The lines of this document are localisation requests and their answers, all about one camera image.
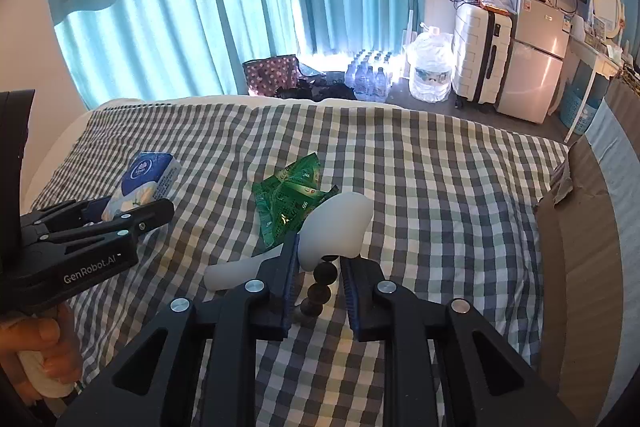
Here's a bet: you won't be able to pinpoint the blue white tissue packet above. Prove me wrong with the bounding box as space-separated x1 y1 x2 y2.
101 152 180 221

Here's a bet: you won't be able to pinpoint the dark wooden bead bracelet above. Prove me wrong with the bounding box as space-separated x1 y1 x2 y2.
298 260 341 320

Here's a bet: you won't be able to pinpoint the person's left hand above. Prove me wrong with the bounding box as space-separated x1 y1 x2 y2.
1 303 82 407

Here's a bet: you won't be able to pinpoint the green snack packet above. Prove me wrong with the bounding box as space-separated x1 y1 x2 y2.
252 153 340 249

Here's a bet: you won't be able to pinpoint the polka dot bag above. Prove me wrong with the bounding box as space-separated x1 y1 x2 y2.
242 54 300 96

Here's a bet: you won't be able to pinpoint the cardboard box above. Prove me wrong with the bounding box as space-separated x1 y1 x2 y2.
536 79 639 426

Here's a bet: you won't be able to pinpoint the black bags on floor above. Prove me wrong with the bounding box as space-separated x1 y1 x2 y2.
276 78 356 102

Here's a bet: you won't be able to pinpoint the pack of water bottles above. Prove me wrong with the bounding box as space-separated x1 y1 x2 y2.
344 50 405 103

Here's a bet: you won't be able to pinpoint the large water jug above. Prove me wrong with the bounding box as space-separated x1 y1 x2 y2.
406 26 454 103

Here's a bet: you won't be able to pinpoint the teal laundry basket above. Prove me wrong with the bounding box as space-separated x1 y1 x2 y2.
560 86 601 135

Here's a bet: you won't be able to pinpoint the white suitcase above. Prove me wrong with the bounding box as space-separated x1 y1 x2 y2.
452 3 512 106

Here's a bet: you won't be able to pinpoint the pink mini fridge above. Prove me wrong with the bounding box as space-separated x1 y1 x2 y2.
497 0 570 124

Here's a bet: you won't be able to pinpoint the white dressing table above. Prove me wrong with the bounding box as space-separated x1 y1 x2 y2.
561 37 620 143

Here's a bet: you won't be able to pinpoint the oval vanity mirror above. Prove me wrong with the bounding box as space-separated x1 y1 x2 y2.
592 0 625 39

